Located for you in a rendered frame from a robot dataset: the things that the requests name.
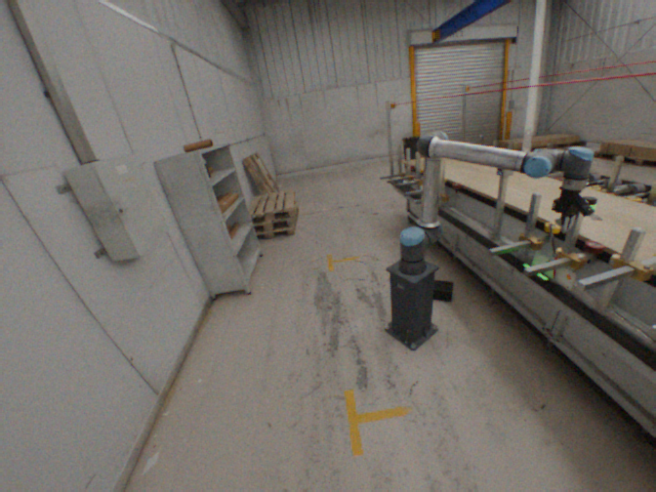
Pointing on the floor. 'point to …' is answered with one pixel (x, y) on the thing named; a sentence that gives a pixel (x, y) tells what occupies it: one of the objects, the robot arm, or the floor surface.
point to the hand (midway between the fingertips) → (565, 230)
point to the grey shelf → (178, 169)
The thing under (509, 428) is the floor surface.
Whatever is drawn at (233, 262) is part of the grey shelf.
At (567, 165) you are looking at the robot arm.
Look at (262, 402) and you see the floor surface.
